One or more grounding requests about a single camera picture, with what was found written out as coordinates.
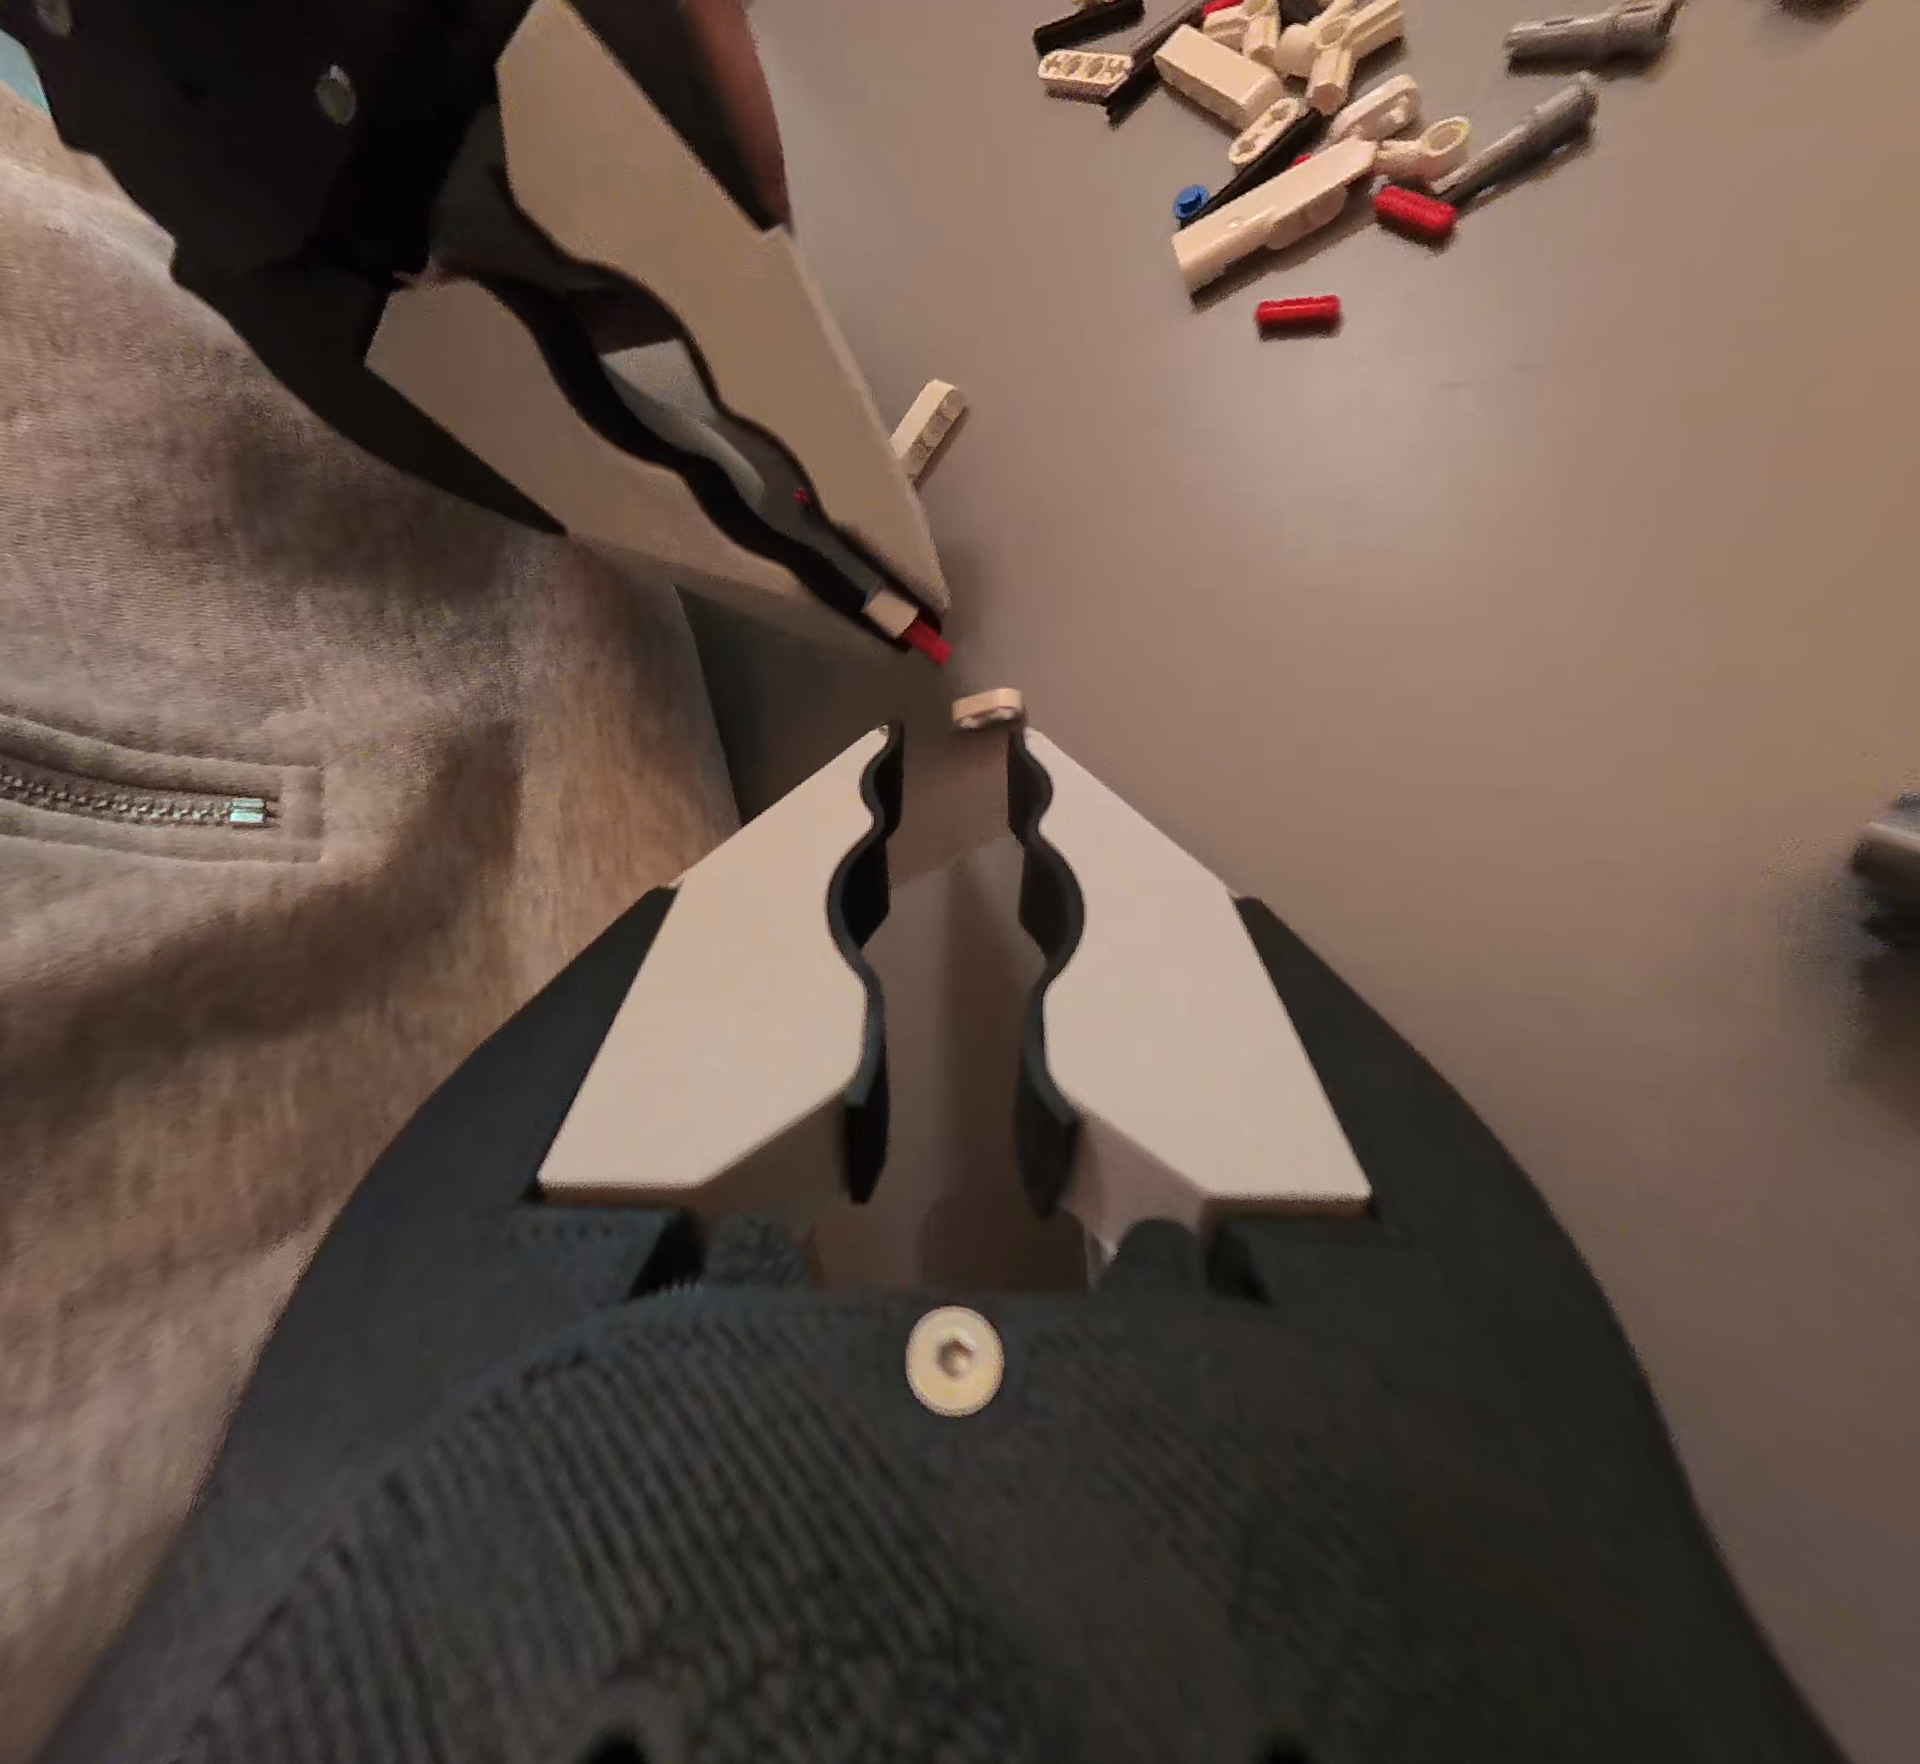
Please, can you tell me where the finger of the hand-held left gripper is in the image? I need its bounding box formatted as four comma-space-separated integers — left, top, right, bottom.
496, 0, 952, 630
361, 271, 910, 667

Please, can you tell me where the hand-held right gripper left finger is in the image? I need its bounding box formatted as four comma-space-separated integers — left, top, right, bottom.
538, 723, 910, 1235

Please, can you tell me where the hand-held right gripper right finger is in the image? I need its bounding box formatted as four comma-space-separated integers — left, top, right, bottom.
1007, 726, 1378, 1270

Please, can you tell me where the small white lego assembly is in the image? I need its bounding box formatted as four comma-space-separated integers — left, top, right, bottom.
855, 582, 958, 667

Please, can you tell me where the white lego connector piece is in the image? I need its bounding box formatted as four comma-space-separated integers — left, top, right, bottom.
890, 377, 968, 482

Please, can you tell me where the pile of loose lego pieces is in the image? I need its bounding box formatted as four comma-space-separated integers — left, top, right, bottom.
1030, 0, 1548, 299

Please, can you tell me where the lego airplane model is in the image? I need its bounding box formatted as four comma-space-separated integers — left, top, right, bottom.
1846, 790, 1920, 954

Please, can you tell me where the grey lego axle pin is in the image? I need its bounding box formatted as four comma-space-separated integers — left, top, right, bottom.
1435, 74, 1597, 209

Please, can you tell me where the person's left hand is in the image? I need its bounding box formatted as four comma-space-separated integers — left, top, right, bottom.
613, 0, 795, 226

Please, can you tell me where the grey zip hoodie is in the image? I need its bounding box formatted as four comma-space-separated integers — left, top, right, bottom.
0, 89, 739, 1764

